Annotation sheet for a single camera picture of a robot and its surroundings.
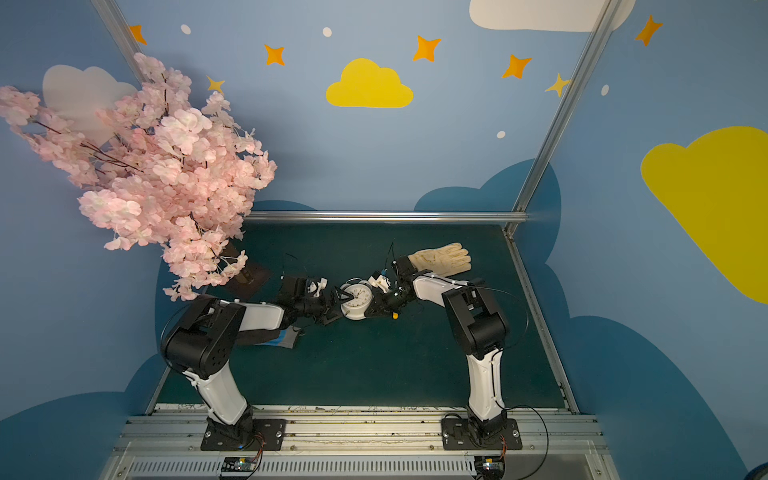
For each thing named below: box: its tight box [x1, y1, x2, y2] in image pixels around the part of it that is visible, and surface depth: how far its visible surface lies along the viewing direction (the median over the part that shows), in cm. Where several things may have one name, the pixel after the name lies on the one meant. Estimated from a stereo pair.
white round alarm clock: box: [340, 277, 373, 321], surface depth 95 cm
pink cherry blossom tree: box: [0, 54, 277, 302], surface depth 65 cm
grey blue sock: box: [254, 325, 301, 349], surface depth 92 cm
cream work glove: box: [408, 243, 472, 276], surface depth 114 cm
